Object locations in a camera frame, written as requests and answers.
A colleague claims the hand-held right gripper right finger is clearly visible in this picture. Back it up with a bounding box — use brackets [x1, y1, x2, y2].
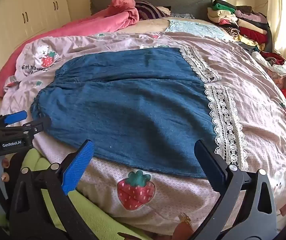
[190, 139, 280, 240]

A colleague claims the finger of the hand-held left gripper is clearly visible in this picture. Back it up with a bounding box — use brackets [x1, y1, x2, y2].
[0, 110, 28, 132]
[7, 117, 52, 140]

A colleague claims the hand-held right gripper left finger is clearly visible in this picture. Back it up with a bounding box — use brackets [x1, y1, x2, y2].
[9, 139, 98, 240]

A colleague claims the blue denim pants lace trim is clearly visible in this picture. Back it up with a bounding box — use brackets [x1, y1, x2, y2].
[30, 46, 249, 179]

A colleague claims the person's left hand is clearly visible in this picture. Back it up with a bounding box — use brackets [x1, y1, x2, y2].
[1, 152, 25, 182]

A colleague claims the lime green fleece garment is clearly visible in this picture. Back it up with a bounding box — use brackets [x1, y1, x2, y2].
[20, 149, 158, 240]

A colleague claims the pink strawberry printed blanket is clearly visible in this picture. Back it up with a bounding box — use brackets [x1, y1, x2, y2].
[0, 17, 286, 235]

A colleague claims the white wardrobe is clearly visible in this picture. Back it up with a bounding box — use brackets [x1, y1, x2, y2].
[0, 0, 71, 64]

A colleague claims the plain pink quilt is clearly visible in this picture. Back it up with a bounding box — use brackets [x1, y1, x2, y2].
[0, 0, 140, 95]

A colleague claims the white bag with red clothes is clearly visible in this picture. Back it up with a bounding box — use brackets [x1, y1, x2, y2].
[251, 51, 286, 77]

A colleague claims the light blue lace cloth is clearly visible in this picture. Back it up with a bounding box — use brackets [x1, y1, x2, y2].
[165, 19, 224, 39]

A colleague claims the stack of folded clothes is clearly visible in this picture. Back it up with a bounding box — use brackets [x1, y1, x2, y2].
[206, 0, 273, 53]

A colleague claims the grey ruffled pillow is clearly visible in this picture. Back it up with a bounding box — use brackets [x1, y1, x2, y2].
[169, 12, 196, 19]

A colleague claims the purple striped cloth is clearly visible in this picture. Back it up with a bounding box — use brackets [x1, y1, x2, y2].
[134, 1, 169, 20]

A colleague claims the grey upholstered bed headboard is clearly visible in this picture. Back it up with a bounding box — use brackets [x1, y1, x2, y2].
[89, 0, 214, 19]

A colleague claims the brown strap with gold buckle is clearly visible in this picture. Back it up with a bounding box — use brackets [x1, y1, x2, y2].
[178, 213, 194, 239]

